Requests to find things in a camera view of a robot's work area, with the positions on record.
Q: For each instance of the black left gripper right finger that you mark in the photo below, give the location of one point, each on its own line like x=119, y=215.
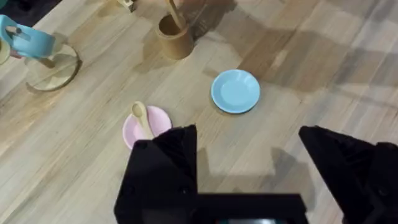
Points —
x=348, y=168

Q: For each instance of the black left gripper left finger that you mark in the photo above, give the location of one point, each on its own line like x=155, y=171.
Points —
x=161, y=174

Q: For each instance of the wooden spoon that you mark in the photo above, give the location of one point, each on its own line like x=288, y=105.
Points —
x=141, y=116

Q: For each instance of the wooden utensil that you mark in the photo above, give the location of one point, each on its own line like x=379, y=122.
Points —
x=174, y=12

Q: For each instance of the pink plate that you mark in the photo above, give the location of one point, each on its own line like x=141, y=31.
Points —
x=155, y=123

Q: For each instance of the blue plate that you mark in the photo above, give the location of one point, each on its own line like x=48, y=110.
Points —
x=235, y=91

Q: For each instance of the wooden cylindrical container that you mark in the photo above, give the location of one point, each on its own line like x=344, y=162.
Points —
x=175, y=40

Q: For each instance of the wooden cup stand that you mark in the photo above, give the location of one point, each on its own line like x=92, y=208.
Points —
x=54, y=70

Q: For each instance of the blue cup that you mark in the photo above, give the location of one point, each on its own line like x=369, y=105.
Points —
x=29, y=42

